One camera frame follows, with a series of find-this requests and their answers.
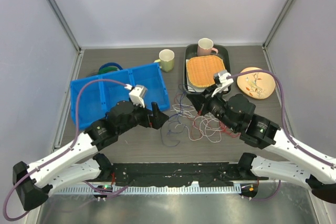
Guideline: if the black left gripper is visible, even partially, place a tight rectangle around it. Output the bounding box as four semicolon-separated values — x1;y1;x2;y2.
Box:
118;98;169;135

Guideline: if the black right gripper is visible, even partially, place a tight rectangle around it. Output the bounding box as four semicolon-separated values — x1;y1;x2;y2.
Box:
187;83;239;132

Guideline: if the blue thin cable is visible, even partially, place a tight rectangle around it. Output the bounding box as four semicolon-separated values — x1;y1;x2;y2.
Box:
160;84;195;147

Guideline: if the white thin cable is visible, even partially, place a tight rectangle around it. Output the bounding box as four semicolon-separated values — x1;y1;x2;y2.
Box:
167;103;224;144

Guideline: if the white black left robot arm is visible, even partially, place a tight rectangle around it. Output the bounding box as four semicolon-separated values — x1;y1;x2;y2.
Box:
13;101;169;211

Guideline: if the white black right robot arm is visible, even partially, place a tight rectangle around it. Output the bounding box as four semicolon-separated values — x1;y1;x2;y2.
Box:
187;90;335;204

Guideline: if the white square plate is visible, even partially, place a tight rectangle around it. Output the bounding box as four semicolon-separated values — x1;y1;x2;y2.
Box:
185;58;228;94

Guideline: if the woven orange basket tray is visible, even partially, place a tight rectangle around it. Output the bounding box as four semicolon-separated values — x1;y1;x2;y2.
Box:
186;55;228;88

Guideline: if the dark grey serving tray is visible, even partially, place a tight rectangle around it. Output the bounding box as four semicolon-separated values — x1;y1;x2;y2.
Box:
182;44;231;93

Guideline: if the pink ceramic mug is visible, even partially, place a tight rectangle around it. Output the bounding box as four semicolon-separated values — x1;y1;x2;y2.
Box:
197;38;218;56

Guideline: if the light green ceramic mug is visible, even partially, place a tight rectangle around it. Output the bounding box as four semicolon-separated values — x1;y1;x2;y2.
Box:
154;49;175;72

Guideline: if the beige plate with bird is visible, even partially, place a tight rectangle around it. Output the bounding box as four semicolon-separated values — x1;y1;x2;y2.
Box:
237;72;276;100

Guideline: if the blue plastic compartment bin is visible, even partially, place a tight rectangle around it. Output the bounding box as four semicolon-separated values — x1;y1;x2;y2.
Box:
70;63;170;130

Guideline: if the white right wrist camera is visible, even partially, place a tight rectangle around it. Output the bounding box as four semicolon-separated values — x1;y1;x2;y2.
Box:
212;70;234;97

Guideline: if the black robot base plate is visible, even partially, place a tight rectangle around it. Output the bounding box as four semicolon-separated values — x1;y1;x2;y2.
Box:
81;162;269;187

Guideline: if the blue green cable coil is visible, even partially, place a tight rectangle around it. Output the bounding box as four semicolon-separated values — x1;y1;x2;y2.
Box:
98;61;123;75

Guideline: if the white slotted cable duct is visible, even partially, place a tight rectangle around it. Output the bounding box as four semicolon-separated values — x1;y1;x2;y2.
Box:
54;183;242;195

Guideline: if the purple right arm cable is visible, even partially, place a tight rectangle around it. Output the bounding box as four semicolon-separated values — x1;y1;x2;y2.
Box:
230;69;336;168

